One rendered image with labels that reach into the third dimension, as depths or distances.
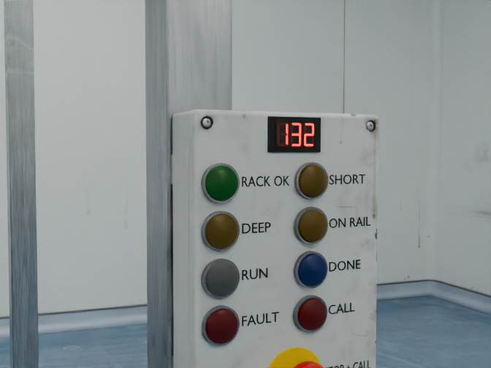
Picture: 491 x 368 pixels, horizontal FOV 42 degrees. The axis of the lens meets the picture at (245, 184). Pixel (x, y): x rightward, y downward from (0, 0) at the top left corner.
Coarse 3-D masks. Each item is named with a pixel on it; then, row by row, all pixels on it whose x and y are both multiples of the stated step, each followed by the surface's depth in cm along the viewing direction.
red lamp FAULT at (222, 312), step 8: (216, 312) 48; (224, 312) 49; (232, 312) 49; (208, 320) 48; (216, 320) 48; (224, 320) 48; (232, 320) 49; (208, 328) 48; (216, 328) 48; (224, 328) 48; (232, 328) 49; (208, 336) 48; (216, 336) 48; (224, 336) 48; (232, 336) 49
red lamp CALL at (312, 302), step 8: (304, 304) 52; (312, 304) 52; (320, 304) 52; (304, 312) 52; (312, 312) 52; (320, 312) 52; (304, 320) 52; (312, 320) 52; (320, 320) 52; (304, 328) 52; (312, 328) 52
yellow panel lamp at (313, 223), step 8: (304, 216) 51; (312, 216) 51; (320, 216) 52; (304, 224) 51; (312, 224) 51; (320, 224) 52; (304, 232) 51; (312, 232) 52; (320, 232) 52; (312, 240) 52
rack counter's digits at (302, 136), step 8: (280, 128) 50; (288, 128) 51; (296, 128) 51; (304, 128) 51; (312, 128) 52; (280, 136) 50; (288, 136) 51; (296, 136) 51; (304, 136) 51; (312, 136) 52; (280, 144) 50; (288, 144) 51; (296, 144) 51; (304, 144) 51; (312, 144) 52
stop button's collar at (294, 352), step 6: (288, 348) 52; (294, 348) 52; (300, 348) 52; (282, 354) 51; (288, 354) 52; (294, 354) 52; (300, 354) 52; (306, 354) 52; (312, 354) 53; (276, 360) 51; (282, 360) 51; (288, 360) 52; (294, 360) 52; (300, 360) 52; (306, 360) 52; (312, 360) 53; (318, 360) 53; (270, 366) 51; (276, 366) 51; (282, 366) 51; (288, 366) 52; (294, 366) 52; (336, 366) 54; (348, 366) 55
